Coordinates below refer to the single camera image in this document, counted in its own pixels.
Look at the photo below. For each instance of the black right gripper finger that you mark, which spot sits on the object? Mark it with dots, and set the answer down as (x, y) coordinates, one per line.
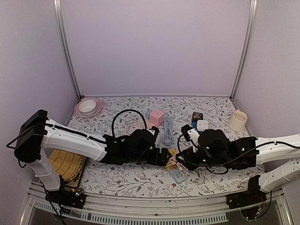
(180, 166)
(181, 156)

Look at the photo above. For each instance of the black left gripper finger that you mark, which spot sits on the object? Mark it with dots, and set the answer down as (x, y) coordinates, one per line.
(164, 161)
(165, 152)

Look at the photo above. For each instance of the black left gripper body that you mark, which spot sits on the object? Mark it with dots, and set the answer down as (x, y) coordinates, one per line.
(153, 161)

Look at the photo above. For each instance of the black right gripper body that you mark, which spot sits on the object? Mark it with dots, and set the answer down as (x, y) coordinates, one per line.
(215, 161)

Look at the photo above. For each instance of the yellow cube socket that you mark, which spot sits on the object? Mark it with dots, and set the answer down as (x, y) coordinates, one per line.
(172, 162)

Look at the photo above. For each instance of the white plug adapter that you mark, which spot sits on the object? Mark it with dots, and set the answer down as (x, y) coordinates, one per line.
(202, 125)

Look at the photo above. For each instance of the dark green cube socket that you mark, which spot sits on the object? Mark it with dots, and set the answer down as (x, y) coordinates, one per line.
(197, 116)

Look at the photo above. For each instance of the light blue power strip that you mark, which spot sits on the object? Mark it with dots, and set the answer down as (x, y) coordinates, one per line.
(177, 175)

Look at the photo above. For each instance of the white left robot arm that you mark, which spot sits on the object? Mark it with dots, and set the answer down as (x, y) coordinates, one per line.
(40, 132)

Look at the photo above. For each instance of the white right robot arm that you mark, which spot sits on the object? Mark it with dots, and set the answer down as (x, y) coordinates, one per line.
(274, 149)

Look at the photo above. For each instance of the pink cube socket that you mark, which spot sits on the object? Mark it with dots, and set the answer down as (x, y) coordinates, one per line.
(156, 117)

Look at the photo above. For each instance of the cream ribbed ceramic mug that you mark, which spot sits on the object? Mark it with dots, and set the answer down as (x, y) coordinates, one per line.
(238, 121)

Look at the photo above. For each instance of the pink plate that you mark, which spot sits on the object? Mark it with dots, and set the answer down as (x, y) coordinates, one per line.
(98, 108)

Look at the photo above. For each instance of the white bowl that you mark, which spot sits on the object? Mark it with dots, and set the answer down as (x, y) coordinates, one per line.
(87, 107)

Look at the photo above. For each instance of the yellow woven basket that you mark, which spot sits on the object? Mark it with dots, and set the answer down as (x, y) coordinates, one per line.
(66, 164)

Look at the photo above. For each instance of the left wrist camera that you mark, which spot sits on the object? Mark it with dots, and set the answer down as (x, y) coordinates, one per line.
(155, 131)

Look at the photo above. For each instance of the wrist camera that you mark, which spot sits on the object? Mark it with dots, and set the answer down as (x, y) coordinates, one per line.
(155, 131)
(191, 135)

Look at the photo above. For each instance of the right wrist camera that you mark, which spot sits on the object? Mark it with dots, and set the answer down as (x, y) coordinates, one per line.
(191, 135)

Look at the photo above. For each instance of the aluminium frame post right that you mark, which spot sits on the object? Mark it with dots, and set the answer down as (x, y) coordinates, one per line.
(246, 45)

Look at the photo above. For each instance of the aluminium frame post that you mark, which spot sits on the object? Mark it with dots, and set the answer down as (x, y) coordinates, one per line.
(66, 51)
(246, 45)

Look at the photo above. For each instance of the aluminium frame post left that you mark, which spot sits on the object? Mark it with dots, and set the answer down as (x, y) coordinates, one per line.
(66, 51)

